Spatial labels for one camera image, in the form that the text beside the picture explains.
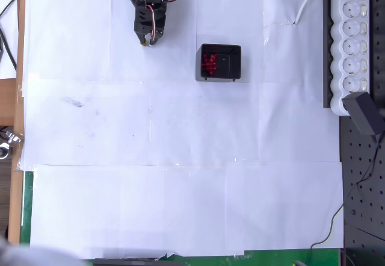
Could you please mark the black open box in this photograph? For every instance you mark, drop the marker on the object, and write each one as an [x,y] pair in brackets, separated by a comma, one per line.
[233,52]

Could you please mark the white paper table cover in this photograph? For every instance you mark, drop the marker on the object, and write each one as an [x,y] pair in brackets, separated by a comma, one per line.
[180,202]

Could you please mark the silver metal clamp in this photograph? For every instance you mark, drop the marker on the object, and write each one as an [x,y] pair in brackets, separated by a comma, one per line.
[4,151]

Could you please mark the white power strip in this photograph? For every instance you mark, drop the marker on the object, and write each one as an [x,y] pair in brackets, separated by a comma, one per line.
[350,46]

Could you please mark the green cutting mat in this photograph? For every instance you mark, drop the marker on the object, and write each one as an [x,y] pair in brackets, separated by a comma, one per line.
[27,205]

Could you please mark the black power adapter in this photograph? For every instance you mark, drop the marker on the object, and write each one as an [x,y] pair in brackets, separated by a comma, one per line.
[361,112]

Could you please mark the blurred gray object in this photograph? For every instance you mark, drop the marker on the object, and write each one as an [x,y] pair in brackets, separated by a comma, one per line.
[24,255]

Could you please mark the black pegboard panel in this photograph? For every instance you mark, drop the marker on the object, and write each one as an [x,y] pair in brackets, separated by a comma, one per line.
[364,187]

